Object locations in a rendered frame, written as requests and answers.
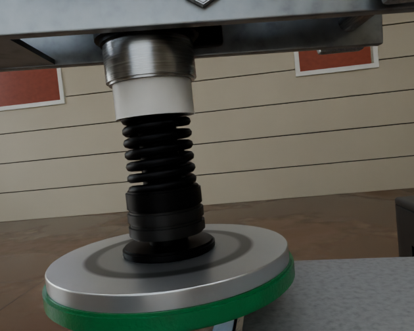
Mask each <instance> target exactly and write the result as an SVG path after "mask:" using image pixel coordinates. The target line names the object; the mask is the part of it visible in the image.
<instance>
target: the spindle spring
mask: <svg viewBox="0 0 414 331"><path fill-rule="evenodd" d="M170 115H176V114H154V115H147V116H137V117H132V118H125V119H122V120H120V121H121V123H122V124H123V125H126V127H124V128H123V129H122V135H123V136H125V137H127V138H128V139H126V140H125V141H124V143H123V145H124V147H125V148H128V149H132V150H128V151H127V152H126V153H125V154H124V155H125V158H126V159H127V160H138V161H135V162H130V163H128V164H127V165H126V169H127V170H128V171H130V172H134V171H142V170H145V169H153V168H158V167H165V166H172V165H175V164H180V166H179V167H173V168H169V169H162V170H158V171H150V172H145V173H136V174H131V175H129V176H128V177H127V181H128V182H129V183H141V182H147V181H155V180H160V179H167V178H171V177H177V176H180V175H181V178H180V179H174V180H171V181H164V182H160V183H152V184H147V185H136V186H131V187H129V190H128V191H129V192H154V191H161V190H171V189H176V188H183V187H187V186H189V185H192V184H193V183H194V182H196V175H195V174H194V173H191V172H193V171H194V170H195V164H194V163H192V162H190V161H191V160H192V159H193V158H194V153H193V152H192V151H189V150H186V149H190V148H192V146H193V142H192V141H191V140H189V139H183V138H187V137H190V136H191V135H192V131H191V130H190V129H189V128H178V129H175V130H170V131H161V132H157V133H149V134H145V135H138V133H142V132H145V131H152V130H157V129H165V128H171V127H180V126H185V125H189V124H190V122H191V120H190V118H189V117H187V116H182V117H176V118H165V119H160V120H152V121H144V122H141V123H137V122H136V121H138V120H144V119H148V118H155V117H160V116H170ZM176 139H177V141H178V142H175V143H168V144H159V145H155V146H148V147H143V148H139V146H140V145H144V144H151V143H159V142H163V141H171V140H176ZM178 151H179V154H174V155H171V156H163V157H159V158H151V159H147V160H141V159H140V158H142V157H147V156H154V155H159V154H167V153H170V152H178Z"/></svg>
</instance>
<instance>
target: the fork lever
mask: <svg viewBox="0 0 414 331"><path fill-rule="evenodd" d="M404 12H414V2H410V3H398V4H390V5H386V4H383V3H382V0H0V72H11V71H21V70H40V69H50V68H69V67H78V66H97V65H104V62H103V51H102V49H101V48H100V47H98V46H97V45H96V44H95V43H94V38H93V34H94V33H114V32H132V31H143V30H161V29H172V28H190V27H201V26H219V25H221V27H222V34H223V44H222V45H221V46H217V47H204V48H197V49H194V55H195V58H212V57H222V56H241V55H259V54H269V53H287V52H298V51H316V50H326V49H345V48H355V47H374V46H379V45H381V44H383V32H382V14H394V13H404Z"/></svg>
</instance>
